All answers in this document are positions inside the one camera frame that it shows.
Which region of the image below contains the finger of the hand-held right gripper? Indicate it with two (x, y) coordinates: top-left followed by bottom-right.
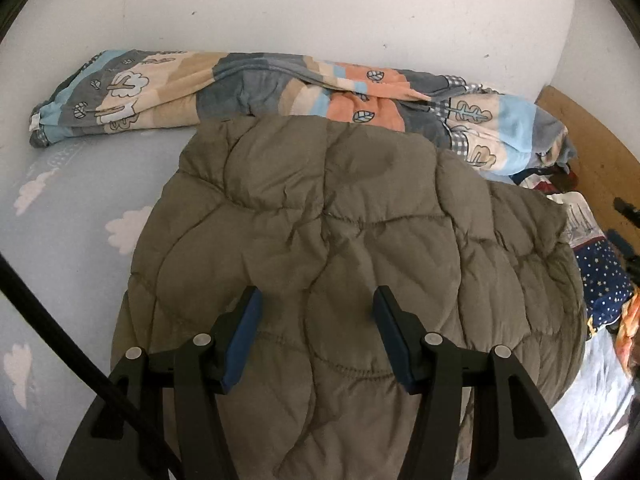
(607, 229), (640, 267)
(613, 197), (640, 225)

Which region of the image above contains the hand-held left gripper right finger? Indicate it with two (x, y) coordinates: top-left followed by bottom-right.
(372, 285), (583, 480)

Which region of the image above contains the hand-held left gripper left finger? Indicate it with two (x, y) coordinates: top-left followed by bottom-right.
(56, 285), (264, 480)

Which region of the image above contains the olive quilted puffer jacket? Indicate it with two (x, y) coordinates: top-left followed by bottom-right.
(110, 114), (589, 480)

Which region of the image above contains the dark blue star-print cloth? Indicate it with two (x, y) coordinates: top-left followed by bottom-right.
(570, 237), (637, 332)

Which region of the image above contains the white printed cloth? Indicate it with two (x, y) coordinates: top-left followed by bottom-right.
(549, 190), (607, 249)

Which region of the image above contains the orange cloth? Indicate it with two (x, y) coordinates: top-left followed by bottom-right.
(616, 291), (640, 377)

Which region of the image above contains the wooden board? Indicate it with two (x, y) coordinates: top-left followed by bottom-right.
(535, 85), (640, 261)

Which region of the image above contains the patterned patchwork quilt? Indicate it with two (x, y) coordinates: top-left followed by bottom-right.
(27, 49), (579, 177)

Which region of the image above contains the black cable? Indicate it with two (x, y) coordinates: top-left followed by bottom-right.
(0, 254), (184, 480)

